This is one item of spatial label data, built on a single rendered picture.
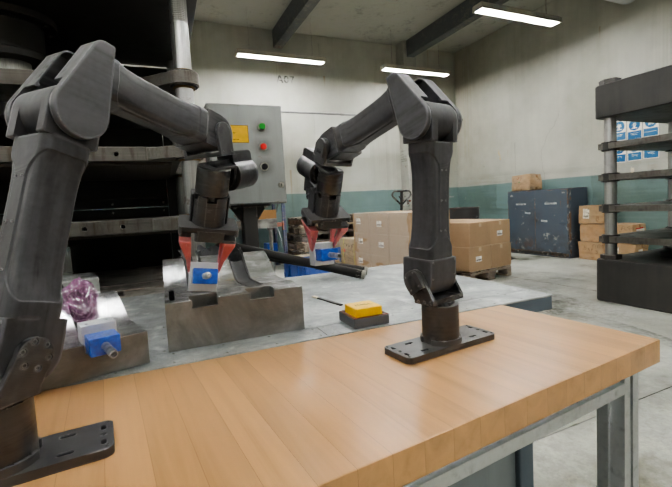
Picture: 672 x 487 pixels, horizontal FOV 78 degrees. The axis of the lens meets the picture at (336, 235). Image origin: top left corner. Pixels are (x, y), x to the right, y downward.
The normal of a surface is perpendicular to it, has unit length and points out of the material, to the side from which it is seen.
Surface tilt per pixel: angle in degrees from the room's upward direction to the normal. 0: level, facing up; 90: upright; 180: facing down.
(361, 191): 90
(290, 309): 90
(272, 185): 90
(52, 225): 91
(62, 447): 0
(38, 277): 81
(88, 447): 0
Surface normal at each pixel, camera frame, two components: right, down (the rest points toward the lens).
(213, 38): 0.41, 0.04
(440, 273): 0.61, 0.07
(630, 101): -0.91, 0.07
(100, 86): 0.91, -0.02
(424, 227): -0.76, 0.00
